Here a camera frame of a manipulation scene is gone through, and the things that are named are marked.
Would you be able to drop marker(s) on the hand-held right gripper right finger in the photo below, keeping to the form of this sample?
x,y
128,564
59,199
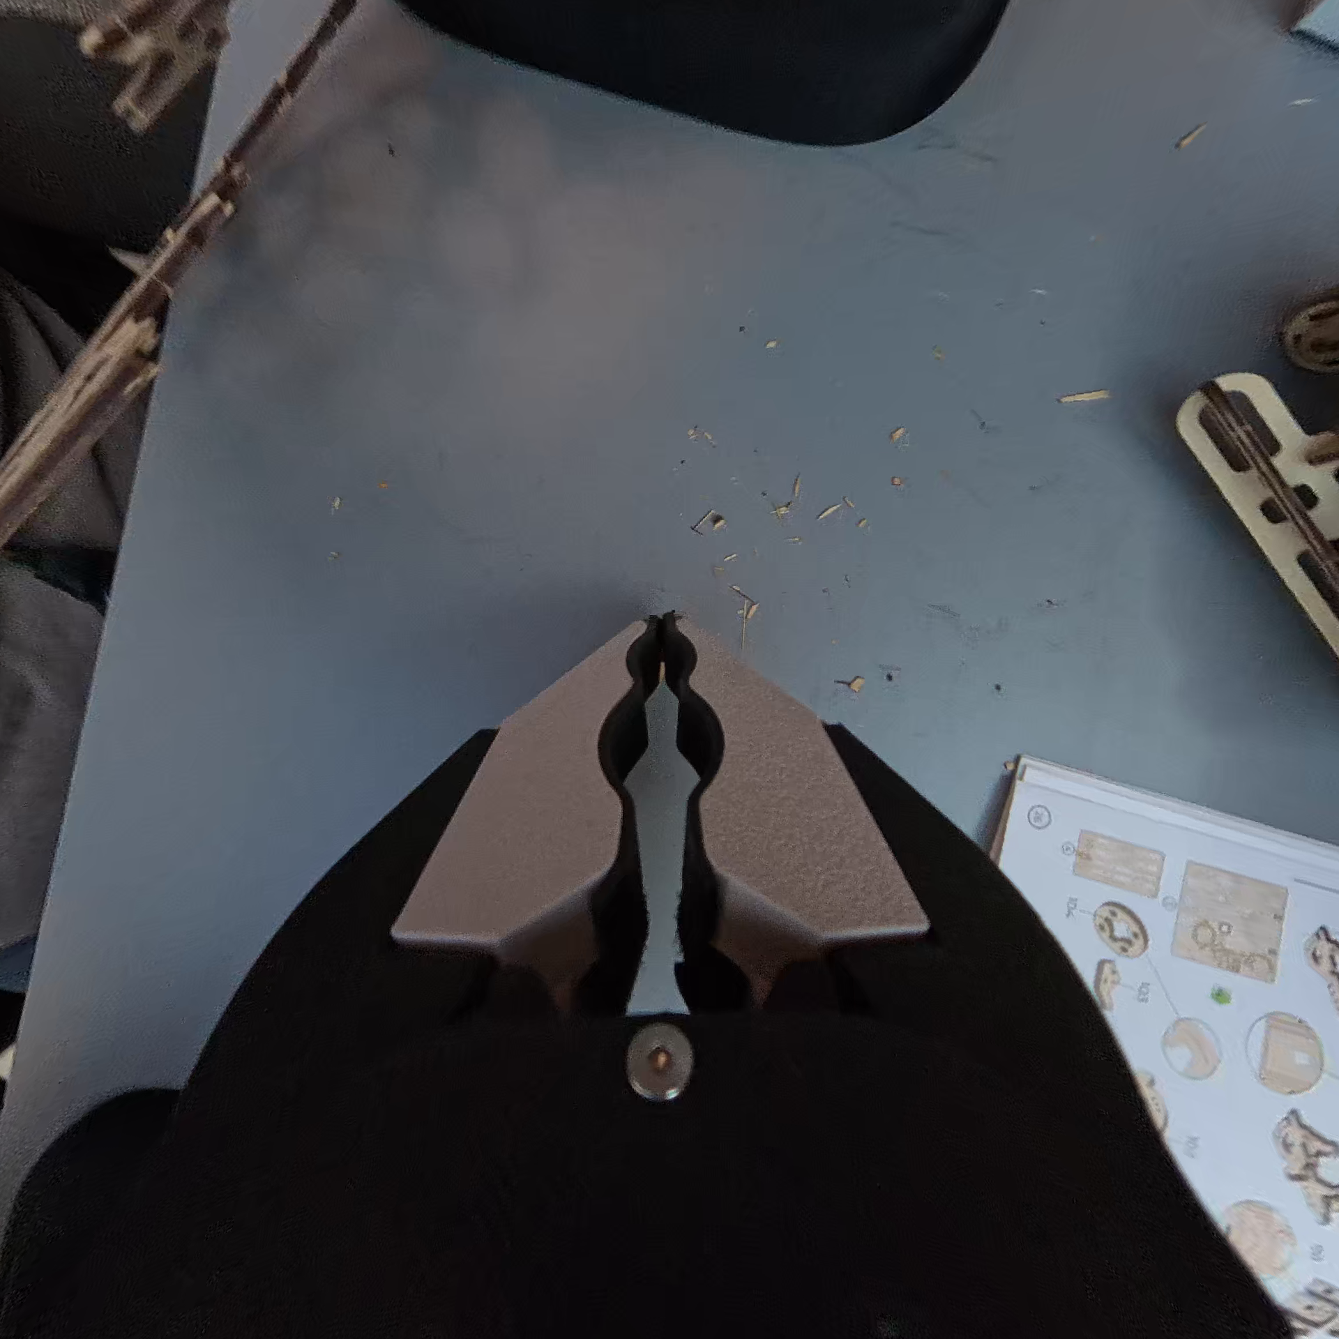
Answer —
x,y
805,837

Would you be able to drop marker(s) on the thin wooden bracket offcut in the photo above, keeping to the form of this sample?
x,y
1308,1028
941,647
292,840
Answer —
x,y
710,521

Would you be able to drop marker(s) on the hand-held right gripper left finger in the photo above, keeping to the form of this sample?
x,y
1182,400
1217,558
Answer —
x,y
523,837

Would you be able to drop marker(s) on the laser-cut wooden parts sheet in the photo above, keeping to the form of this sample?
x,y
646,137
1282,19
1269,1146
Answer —
x,y
126,351

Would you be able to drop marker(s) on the open instruction booklet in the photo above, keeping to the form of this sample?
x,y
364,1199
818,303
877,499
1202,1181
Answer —
x,y
1202,1046

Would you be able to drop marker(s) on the scattered wood chips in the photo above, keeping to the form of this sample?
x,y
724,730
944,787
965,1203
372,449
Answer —
x,y
796,491

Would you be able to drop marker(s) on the person's grey shirt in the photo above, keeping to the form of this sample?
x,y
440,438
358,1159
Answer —
x,y
53,679

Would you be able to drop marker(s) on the assembled wooden mechanical model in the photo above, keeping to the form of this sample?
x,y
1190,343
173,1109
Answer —
x,y
1255,470

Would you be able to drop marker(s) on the wooden splinter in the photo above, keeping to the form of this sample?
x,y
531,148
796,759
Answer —
x,y
1083,397

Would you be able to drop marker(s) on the black mesh cushion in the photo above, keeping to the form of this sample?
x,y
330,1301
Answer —
x,y
711,62

